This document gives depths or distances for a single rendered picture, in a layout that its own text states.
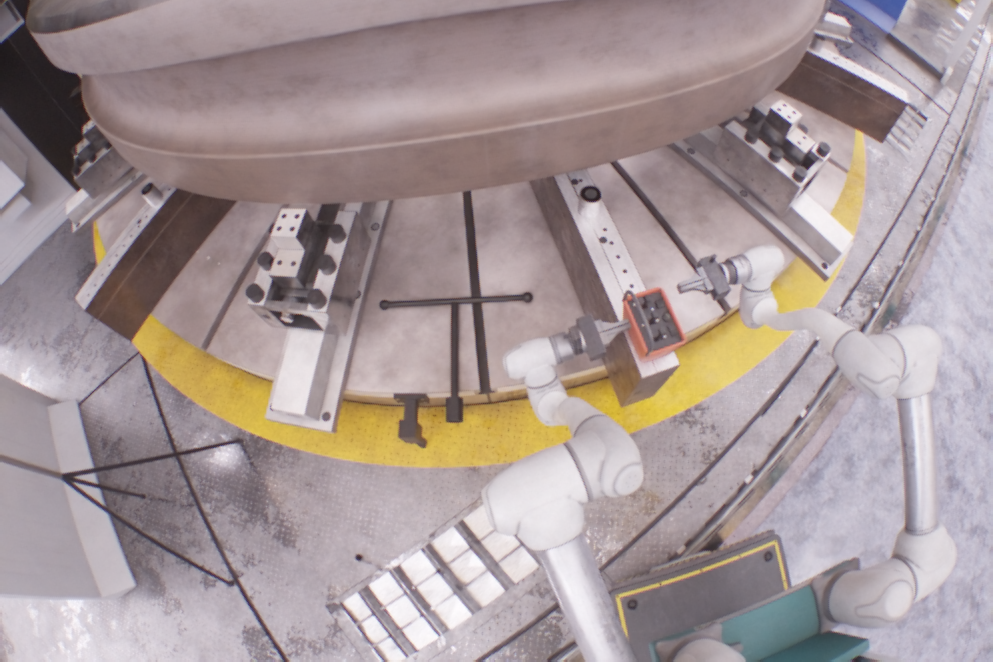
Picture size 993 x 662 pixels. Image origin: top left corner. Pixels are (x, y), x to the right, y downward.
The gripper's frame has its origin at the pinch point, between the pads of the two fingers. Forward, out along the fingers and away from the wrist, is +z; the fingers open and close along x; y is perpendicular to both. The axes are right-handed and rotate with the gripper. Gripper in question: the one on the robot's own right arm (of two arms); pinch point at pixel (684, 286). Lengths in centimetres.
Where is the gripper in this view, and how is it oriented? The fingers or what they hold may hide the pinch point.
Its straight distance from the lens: 149.9
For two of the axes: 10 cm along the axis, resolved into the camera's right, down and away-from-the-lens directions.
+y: -0.6, -4.6, -8.8
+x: 2.7, 8.4, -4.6
